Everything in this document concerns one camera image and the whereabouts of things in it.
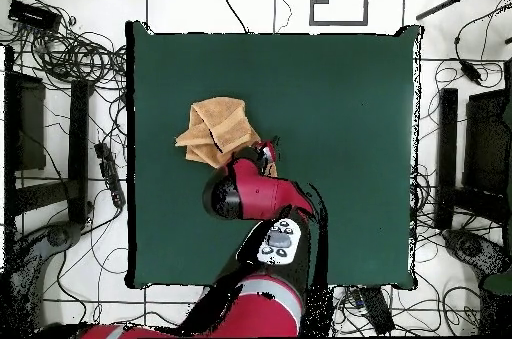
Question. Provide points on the tan terry towel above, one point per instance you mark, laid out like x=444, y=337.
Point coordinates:
x=220, y=119

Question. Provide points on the black electronics box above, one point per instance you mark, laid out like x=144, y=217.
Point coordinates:
x=34, y=15

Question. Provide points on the black floor box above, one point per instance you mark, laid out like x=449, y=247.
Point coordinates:
x=376, y=311

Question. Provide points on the black power adapter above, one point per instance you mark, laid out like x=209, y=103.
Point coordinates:
x=471, y=72

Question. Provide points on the black power strip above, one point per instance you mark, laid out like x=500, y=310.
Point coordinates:
x=110, y=175

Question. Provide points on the grey curved floor base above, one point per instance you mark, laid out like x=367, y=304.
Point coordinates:
x=472, y=247
x=40, y=247

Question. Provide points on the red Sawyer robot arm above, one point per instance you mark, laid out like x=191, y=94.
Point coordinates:
x=260, y=191

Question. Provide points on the dark green table cloth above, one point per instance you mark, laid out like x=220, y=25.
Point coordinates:
x=352, y=135

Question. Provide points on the black metal stand frame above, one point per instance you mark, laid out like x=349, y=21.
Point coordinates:
x=447, y=155
x=78, y=147

